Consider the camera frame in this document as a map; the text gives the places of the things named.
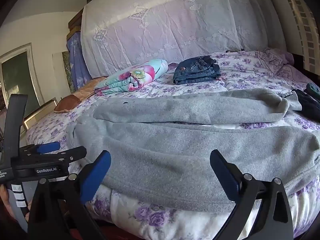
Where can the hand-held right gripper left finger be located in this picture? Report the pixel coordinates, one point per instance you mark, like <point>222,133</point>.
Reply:
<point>96,175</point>

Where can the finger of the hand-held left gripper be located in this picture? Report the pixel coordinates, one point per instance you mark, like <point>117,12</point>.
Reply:
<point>72,153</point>
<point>50,147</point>

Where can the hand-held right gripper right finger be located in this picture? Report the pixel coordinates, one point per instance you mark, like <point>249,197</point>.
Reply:
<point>225,177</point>

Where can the grey fleece pants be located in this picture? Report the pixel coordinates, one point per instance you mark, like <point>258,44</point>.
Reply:
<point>162,155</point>

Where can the person's left hand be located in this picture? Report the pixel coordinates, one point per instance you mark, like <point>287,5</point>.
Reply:
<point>3,200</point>

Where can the brown cushion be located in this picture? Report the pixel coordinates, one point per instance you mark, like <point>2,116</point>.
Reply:
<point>68,102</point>

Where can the white framed glass door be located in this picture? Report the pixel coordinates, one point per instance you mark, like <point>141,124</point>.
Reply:
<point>17,77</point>

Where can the leaning patterned panel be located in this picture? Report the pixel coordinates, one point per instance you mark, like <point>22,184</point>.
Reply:
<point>66,70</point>

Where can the folded turquoise floral blanket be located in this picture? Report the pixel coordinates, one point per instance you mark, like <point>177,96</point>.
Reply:
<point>132,76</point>

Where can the black garment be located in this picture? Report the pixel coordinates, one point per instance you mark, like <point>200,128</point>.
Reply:
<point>308,106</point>

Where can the folded blue denim jeans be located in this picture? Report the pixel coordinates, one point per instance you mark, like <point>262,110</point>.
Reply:
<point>196,71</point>

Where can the bed with purple floral sheet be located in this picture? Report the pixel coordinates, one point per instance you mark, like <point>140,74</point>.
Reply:
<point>240,65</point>

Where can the purple cloth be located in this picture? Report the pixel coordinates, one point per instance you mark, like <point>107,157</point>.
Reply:
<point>173,66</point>

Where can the teal cloth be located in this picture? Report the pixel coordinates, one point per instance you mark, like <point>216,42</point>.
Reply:
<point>313,90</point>

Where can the purple floral pillow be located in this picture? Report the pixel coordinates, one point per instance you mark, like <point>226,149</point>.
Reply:
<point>292,71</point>

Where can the stacked wooden boxes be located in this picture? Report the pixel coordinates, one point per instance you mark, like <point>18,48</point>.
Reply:
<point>76,21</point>

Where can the white lace cover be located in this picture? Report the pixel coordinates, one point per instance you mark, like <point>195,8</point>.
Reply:
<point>162,30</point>

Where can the white lace pillow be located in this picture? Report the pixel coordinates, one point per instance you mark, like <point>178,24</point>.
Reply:
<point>271,25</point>

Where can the gold picture frame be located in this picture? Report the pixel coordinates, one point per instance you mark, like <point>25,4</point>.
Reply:
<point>32,117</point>

